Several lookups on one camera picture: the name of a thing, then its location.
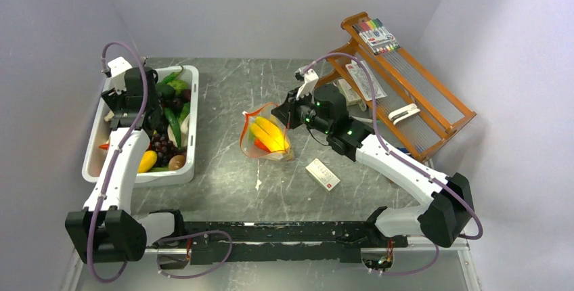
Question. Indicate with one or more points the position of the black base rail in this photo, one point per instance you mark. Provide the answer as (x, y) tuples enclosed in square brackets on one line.
[(294, 241)]

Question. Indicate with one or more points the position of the white stapler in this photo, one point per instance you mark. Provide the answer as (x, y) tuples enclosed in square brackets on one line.
[(403, 113)]

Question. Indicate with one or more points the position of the light green bumpy fruit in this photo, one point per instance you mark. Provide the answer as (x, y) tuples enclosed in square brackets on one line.
[(179, 86)]

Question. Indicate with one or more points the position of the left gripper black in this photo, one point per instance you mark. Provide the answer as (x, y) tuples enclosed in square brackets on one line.
[(115, 99)]

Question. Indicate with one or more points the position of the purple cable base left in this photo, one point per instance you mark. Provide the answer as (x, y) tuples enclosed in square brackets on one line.
[(196, 255)]

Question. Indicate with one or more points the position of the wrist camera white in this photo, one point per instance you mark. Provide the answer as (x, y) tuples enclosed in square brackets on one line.
[(309, 80), (117, 69)]

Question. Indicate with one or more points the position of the green avocado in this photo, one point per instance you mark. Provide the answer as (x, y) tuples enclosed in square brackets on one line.
[(165, 91)]

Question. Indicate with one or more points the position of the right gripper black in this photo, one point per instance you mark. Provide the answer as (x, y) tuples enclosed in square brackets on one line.
[(287, 110)]

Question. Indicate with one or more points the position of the green chili pepper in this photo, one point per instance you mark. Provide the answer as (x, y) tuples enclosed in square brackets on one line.
[(172, 76)]

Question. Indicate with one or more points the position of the brown kiwi fruit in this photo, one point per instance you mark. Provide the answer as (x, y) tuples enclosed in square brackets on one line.
[(177, 162)]

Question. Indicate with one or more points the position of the white plastic food bin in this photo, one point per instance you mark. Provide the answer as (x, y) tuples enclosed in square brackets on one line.
[(95, 157)]

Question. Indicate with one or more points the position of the white cardboard box red logo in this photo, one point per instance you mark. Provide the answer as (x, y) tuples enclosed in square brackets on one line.
[(320, 173)]

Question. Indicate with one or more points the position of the clear zip bag orange zipper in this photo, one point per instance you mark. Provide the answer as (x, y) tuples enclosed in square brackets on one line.
[(247, 139)]

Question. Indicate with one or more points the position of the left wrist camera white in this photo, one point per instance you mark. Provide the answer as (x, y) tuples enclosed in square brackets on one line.
[(117, 69)]

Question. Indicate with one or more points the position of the yellow banana bunch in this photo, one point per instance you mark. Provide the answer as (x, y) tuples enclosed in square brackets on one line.
[(270, 134)]

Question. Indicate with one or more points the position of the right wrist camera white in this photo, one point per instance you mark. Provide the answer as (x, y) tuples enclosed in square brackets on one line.
[(309, 80)]

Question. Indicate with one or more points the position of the orange wooden rack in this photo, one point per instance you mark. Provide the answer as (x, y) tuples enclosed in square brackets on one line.
[(405, 81)]

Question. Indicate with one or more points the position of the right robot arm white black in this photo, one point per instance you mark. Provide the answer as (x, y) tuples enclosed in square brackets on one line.
[(445, 202)]

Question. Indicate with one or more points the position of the white eraser box on rack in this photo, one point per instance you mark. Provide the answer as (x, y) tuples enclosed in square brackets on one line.
[(350, 95)]

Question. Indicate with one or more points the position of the packaged card on rack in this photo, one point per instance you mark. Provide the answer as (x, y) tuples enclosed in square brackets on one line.
[(365, 80)]

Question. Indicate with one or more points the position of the dark purple grape bunch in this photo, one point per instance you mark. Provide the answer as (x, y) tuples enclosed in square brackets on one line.
[(165, 149)]

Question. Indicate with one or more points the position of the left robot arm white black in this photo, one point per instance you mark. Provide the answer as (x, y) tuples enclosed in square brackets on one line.
[(104, 230)]

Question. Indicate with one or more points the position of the pack of coloured markers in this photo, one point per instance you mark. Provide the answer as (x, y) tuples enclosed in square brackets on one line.
[(376, 36)]

